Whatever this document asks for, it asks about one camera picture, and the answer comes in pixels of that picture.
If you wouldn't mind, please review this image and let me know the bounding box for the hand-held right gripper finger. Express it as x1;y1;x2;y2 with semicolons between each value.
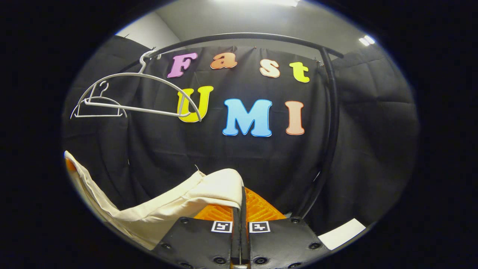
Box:
151;204;242;269
241;187;331;269

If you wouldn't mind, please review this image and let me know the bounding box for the black metal clothes rack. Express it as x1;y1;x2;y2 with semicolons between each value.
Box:
119;33;345;219

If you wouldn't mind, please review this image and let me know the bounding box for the white flat board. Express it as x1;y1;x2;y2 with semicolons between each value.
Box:
317;218;367;251

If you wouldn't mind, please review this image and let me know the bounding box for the large round ceiling light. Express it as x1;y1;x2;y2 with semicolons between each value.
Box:
220;0;300;7

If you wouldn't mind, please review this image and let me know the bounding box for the white plastic hanger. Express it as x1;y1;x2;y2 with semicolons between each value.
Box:
73;80;127;118
70;50;203;123

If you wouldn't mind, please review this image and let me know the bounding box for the cream collared shirt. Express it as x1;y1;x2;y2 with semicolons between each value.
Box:
64;151;245;251

